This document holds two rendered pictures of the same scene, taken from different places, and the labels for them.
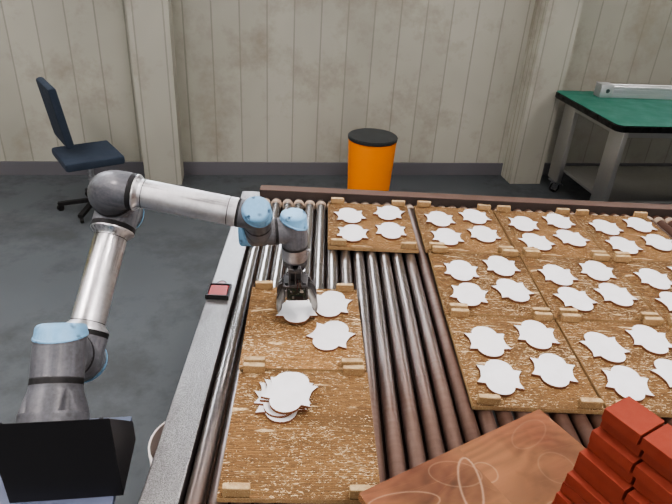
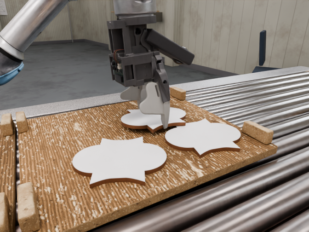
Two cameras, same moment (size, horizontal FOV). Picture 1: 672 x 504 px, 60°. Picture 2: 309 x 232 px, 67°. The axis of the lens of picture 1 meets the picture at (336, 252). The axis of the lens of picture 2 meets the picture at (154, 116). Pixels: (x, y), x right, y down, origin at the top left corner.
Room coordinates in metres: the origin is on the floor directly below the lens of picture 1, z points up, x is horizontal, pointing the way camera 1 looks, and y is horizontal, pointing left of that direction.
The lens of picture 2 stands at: (1.31, -0.31, 1.15)
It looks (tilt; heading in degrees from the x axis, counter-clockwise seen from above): 24 degrees down; 65
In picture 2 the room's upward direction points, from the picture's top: straight up
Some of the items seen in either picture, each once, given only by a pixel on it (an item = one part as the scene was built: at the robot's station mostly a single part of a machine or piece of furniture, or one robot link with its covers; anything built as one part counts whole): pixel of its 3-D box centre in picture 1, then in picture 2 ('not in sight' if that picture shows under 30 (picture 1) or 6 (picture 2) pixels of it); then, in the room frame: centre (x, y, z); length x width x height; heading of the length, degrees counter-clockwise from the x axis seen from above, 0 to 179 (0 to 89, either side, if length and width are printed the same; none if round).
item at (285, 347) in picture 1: (303, 326); (134, 135); (1.45, 0.08, 0.93); 0.41 x 0.35 x 0.02; 4
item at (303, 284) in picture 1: (295, 277); (135, 51); (1.47, 0.11, 1.09); 0.09 x 0.08 x 0.12; 4
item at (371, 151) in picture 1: (369, 173); not in sight; (4.37, -0.23, 0.31); 0.38 x 0.38 x 0.62
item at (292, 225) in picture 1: (293, 229); not in sight; (1.46, 0.12, 1.25); 0.09 x 0.08 x 0.11; 100
